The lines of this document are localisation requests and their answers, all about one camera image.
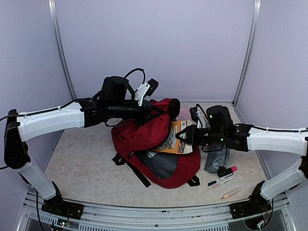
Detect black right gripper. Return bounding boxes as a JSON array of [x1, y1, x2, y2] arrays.
[[176, 124, 226, 145]]

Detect orange treehouse book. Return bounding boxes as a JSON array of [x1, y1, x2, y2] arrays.
[[153, 120, 193, 154]]

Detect red student backpack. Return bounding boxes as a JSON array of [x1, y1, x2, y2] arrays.
[[111, 98, 201, 189]]

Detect grey pencil case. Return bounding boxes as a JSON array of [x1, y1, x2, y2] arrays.
[[204, 144, 230, 174]]

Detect pink highlighter black cap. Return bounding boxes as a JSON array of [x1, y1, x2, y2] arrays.
[[217, 166, 238, 178]]

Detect white paper notebook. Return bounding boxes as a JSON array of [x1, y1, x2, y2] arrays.
[[146, 151, 157, 158]]

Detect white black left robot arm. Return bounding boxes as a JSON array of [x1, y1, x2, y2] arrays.
[[4, 68, 163, 214]]

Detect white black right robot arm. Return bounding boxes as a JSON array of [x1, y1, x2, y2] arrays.
[[176, 105, 308, 214]]

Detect pink plastic plate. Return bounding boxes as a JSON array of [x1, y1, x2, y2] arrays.
[[177, 105, 191, 120]]

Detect blue capped marker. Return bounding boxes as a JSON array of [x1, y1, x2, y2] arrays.
[[208, 175, 233, 186]]

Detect white pen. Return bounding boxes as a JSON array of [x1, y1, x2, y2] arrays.
[[213, 176, 236, 188]]

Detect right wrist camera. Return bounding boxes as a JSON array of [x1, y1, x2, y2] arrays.
[[190, 106, 199, 123]]

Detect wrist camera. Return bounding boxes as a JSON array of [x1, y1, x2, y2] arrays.
[[146, 78, 159, 96], [190, 106, 199, 123]]

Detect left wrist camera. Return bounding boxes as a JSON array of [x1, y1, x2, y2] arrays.
[[146, 78, 159, 96]]

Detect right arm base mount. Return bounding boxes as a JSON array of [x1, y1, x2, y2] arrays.
[[230, 201, 271, 219]]

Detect right aluminium corner post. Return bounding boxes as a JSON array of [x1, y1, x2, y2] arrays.
[[232, 0, 261, 106]]

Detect aluminium corner post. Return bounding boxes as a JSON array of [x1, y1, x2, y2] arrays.
[[48, 0, 77, 100], [232, 0, 261, 106]]

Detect aluminium front rail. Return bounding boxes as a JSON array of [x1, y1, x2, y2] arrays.
[[16, 191, 296, 231]]

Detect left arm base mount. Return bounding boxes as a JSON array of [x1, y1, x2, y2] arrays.
[[41, 200, 84, 220]]

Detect left aluminium corner post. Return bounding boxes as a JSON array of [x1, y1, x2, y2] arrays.
[[48, 0, 77, 100]]

